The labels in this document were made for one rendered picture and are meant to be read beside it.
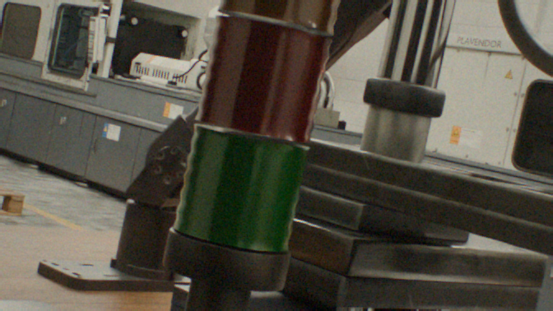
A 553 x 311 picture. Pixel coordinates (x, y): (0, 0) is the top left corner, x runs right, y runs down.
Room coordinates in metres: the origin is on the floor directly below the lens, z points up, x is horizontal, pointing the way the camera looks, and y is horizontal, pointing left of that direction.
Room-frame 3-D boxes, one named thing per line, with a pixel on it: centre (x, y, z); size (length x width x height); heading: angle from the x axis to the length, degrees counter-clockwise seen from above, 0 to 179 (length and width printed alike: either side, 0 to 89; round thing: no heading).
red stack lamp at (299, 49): (0.35, 0.01, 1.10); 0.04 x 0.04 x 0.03
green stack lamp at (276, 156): (0.35, 0.01, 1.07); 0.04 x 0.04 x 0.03
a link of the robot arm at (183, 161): (1.03, 0.09, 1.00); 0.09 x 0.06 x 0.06; 162
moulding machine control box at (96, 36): (9.41, 1.71, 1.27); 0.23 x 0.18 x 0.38; 131
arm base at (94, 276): (1.03, 0.10, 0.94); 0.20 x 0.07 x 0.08; 134
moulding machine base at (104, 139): (9.87, 1.43, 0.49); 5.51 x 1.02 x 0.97; 41
